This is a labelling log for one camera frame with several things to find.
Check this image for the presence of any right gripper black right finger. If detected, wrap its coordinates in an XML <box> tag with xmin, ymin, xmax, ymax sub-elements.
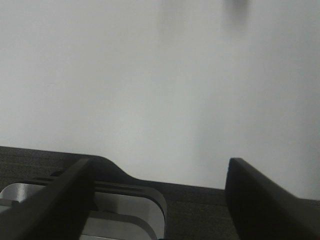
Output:
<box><xmin>224</xmin><ymin>158</ymin><xmax>320</xmax><ymax>240</ymax></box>

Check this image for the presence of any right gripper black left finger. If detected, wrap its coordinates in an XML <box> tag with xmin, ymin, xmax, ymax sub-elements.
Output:
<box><xmin>0</xmin><ymin>158</ymin><xmax>94</xmax><ymax>240</ymax></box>

